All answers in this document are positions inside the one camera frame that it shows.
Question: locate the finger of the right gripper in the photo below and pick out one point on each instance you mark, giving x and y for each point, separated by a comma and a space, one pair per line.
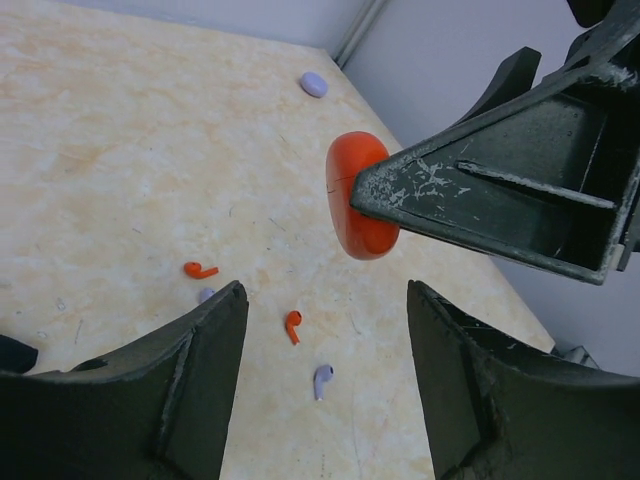
549, 179
513, 78

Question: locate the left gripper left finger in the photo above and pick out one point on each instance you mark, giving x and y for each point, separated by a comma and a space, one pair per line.
157, 408

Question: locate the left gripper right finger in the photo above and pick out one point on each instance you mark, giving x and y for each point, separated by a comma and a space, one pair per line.
497, 408

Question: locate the purple charging case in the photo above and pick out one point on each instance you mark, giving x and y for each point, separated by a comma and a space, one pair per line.
314, 84

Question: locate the purple earbud upper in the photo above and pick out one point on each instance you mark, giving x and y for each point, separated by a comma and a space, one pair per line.
206, 294

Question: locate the purple earbud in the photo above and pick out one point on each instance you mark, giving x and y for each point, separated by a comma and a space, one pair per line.
206, 294
322, 376

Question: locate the orange earbud upper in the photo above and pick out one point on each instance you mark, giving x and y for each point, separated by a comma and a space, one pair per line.
196, 271

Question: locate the orange earbud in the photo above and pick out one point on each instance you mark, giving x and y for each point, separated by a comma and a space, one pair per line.
292, 321
196, 271

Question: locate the dark navy cloth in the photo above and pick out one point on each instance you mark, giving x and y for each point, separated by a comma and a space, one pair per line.
15, 356

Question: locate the orange earbud lower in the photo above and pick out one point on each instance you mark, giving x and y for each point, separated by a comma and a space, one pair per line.
292, 321

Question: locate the purple earbud lower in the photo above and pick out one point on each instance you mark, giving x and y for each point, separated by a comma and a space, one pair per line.
322, 376

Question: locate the right aluminium frame post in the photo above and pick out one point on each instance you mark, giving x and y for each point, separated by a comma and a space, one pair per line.
364, 21

